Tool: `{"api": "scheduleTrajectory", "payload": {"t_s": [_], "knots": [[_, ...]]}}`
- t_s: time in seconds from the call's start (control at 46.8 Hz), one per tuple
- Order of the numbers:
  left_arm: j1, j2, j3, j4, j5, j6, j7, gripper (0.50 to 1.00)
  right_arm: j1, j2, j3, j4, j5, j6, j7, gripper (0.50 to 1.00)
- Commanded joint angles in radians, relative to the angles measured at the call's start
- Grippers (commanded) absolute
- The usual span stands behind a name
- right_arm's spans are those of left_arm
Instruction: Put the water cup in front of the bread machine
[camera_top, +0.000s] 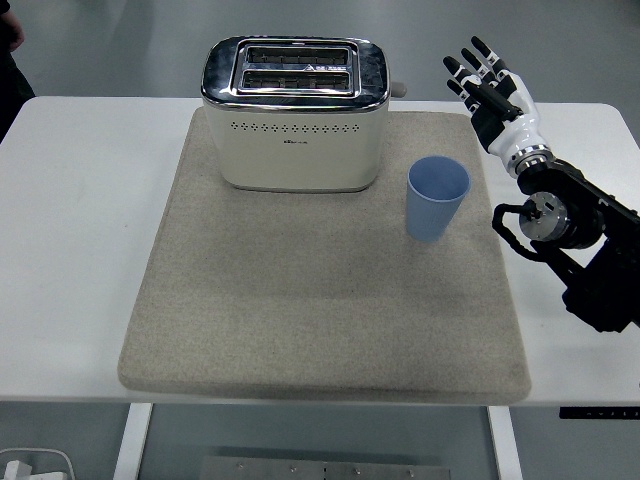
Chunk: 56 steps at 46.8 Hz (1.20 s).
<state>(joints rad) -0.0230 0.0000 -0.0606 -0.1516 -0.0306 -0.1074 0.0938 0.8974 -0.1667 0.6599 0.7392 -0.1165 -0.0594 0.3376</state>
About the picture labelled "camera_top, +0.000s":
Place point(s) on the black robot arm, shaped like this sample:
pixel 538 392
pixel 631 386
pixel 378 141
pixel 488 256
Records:
pixel 600 290

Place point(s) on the cream and chrome toaster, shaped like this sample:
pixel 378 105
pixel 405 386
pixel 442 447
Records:
pixel 300 160

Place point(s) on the black table control panel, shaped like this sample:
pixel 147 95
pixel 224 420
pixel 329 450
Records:
pixel 600 413

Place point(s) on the small white block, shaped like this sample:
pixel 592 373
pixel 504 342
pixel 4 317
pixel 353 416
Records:
pixel 15 471

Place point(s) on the light blue plastic cup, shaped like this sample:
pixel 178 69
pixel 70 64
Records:
pixel 430 220

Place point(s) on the beige felt mat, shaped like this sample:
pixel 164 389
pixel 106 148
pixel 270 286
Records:
pixel 300 300

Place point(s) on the white table leg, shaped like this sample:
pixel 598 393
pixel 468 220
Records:
pixel 506 445
pixel 132 440

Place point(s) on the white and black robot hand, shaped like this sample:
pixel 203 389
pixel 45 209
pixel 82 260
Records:
pixel 515 130

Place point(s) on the person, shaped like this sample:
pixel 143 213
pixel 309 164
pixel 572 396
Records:
pixel 10 90

